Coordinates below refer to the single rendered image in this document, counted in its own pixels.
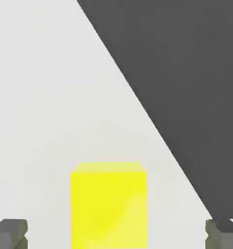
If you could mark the small yellow cube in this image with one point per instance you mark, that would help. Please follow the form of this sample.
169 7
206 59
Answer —
108 210

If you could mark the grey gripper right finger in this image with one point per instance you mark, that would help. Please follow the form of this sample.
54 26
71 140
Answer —
223 238

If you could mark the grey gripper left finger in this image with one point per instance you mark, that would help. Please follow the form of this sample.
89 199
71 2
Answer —
8 234

